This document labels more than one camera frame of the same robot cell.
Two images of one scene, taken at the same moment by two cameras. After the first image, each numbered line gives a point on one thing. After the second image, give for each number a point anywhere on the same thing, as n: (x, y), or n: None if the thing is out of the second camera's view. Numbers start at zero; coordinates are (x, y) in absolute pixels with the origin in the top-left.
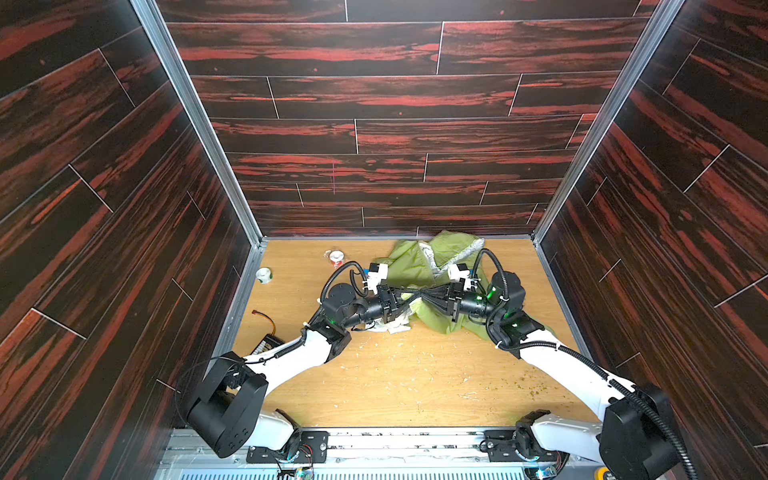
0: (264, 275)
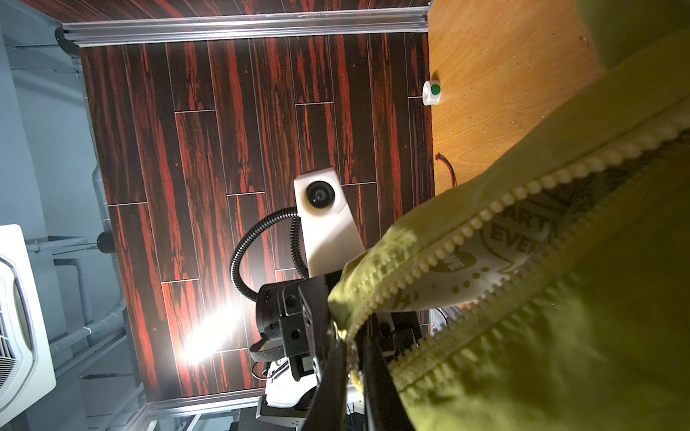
0: (431, 92)
